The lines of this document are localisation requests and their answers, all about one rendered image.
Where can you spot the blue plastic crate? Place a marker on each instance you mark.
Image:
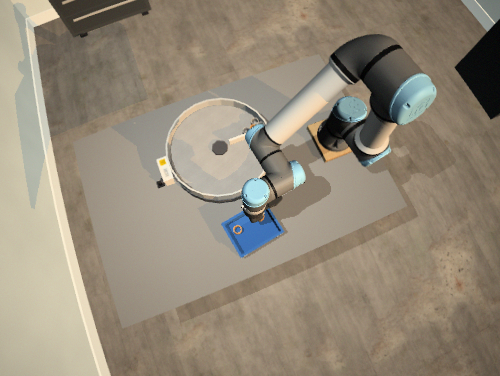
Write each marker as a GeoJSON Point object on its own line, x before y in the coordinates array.
{"type": "Point", "coordinates": [253, 235]}

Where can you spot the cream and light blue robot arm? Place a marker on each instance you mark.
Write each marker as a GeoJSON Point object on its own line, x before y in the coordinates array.
{"type": "Point", "coordinates": [400, 92]}

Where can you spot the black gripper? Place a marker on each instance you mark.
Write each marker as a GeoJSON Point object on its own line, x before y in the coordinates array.
{"type": "Point", "coordinates": [259, 215]}

